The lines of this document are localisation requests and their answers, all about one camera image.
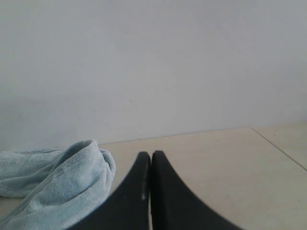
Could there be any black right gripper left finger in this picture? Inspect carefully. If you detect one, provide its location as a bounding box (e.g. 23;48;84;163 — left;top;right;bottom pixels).
70;152;151;230

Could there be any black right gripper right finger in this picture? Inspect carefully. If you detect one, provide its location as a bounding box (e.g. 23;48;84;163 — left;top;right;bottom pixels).
151;150;240;230

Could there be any light blue terry towel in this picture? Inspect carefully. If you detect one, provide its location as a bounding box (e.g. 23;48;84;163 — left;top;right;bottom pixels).
0;140;116;230

